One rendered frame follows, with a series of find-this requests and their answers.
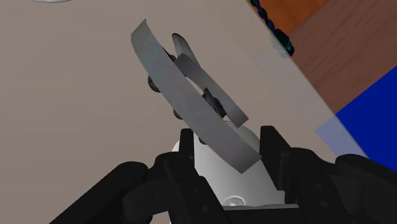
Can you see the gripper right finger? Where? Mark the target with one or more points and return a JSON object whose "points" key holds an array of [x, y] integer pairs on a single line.
{"points": [[328, 192]]}

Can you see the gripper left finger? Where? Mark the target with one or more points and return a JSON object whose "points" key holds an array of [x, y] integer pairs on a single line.
{"points": [[173, 189]]}

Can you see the white tool with grey blades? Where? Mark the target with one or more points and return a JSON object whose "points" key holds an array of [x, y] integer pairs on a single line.
{"points": [[186, 93]]}

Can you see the blue rug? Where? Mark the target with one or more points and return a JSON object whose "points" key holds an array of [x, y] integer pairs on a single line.
{"points": [[372, 124]]}

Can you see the white round dish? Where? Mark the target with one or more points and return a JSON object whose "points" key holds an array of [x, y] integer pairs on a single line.
{"points": [[51, 1]]}

